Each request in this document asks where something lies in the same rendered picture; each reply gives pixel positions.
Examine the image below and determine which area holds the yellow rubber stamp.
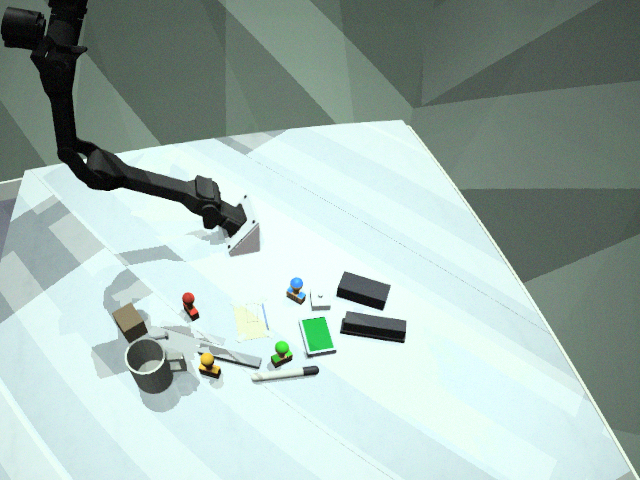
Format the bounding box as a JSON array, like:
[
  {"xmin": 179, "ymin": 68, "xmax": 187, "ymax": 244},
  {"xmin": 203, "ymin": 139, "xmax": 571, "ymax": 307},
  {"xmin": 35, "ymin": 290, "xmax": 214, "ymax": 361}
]
[{"xmin": 198, "ymin": 353, "xmax": 221, "ymax": 379}]

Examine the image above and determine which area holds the grey cylinder with black end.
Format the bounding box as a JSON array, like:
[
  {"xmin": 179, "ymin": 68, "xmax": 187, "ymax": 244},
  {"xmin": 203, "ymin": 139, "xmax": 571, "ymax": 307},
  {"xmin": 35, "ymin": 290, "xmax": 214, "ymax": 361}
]
[{"xmin": 251, "ymin": 366, "xmax": 319, "ymax": 382}]

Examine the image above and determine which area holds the grey cup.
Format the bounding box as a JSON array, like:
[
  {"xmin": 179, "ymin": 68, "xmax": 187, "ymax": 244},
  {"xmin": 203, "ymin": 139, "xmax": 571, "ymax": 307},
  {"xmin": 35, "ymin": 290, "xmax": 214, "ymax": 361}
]
[{"xmin": 125, "ymin": 337, "xmax": 187, "ymax": 394}]

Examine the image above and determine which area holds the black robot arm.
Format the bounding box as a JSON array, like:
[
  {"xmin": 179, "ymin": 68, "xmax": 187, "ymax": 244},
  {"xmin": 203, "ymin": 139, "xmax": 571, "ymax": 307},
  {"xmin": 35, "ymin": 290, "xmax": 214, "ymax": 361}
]
[{"xmin": 1, "ymin": 6, "xmax": 247, "ymax": 238}]

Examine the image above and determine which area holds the red-handled rubber stamp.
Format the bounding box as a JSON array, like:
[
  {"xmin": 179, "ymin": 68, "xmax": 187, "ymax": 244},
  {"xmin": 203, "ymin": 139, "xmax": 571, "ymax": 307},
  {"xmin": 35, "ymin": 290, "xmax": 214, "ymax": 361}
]
[{"xmin": 182, "ymin": 292, "xmax": 199, "ymax": 321}]

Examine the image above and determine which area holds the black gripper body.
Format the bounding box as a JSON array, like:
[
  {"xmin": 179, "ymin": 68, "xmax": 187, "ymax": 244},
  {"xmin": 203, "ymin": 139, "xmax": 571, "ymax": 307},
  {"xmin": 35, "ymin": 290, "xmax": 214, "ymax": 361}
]
[{"xmin": 51, "ymin": 0, "xmax": 88, "ymax": 19}]

